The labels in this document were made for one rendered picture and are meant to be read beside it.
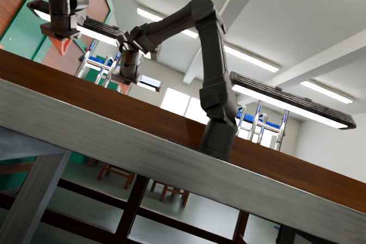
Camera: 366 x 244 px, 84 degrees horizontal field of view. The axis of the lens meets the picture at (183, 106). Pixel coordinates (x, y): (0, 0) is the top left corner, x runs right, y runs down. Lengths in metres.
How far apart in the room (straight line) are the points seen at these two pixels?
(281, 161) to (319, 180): 0.12
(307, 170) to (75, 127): 0.61
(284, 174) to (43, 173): 0.58
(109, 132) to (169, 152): 0.06
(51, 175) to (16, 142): 0.18
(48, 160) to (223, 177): 0.37
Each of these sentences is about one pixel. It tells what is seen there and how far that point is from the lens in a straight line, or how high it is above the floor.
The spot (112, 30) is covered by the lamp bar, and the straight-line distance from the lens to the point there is 1.04.
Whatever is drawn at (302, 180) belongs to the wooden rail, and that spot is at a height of 0.71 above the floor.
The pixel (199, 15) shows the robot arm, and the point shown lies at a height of 1.01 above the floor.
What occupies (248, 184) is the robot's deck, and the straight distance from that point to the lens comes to 0.23.
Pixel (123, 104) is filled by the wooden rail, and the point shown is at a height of 0.74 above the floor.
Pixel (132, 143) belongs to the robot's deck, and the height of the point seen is 0.66.
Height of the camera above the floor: 0.66
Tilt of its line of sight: 13 degrees up
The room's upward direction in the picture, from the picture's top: 20 degrees clockwise
